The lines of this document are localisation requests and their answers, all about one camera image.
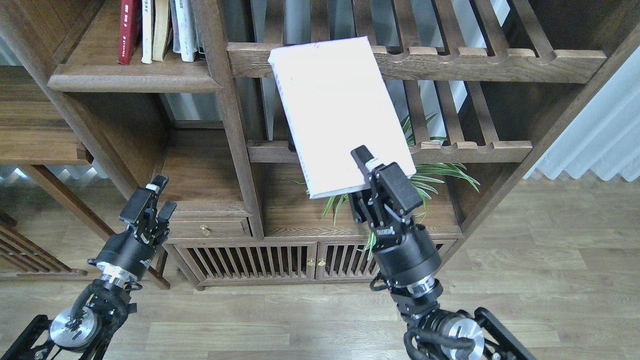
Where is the brass drawer knob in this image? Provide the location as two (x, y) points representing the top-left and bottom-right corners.
(200, 224), (211, 237)

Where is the green spider plant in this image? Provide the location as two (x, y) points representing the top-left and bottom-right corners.
(321, 113), (480, 260)

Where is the red paperback book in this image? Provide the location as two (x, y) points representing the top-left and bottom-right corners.
(118, 0), (142, 65)

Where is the white lavender paperback book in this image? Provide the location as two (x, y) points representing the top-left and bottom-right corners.
(268, 36), (416, 199)

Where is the yellow green paperback book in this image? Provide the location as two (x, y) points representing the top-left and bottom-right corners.
(141, 0), (154, 64)

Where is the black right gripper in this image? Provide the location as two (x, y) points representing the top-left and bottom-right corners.
(350, 145), (442, 291)

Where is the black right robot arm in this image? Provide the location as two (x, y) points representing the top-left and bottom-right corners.
(349, 145), (534, 360)

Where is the white curtain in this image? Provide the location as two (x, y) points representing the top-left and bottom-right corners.
(523, 44), (640, 183)

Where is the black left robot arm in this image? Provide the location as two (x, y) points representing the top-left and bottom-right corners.
(3, 174), (177, 360)

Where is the dark green upright book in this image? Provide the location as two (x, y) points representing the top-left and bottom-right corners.
(194, 20), (206, 60)

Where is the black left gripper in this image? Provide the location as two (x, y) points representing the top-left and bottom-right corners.
(87, 174), (178, 281)

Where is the dark wooden bookshelf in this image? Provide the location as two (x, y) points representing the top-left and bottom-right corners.
(1, 0), (639, 290)

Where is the tan upright book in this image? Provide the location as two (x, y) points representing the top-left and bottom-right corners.
(151, 0), (173, 62)

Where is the white upright book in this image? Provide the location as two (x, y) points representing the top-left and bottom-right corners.
(170, 0), (198, 63)

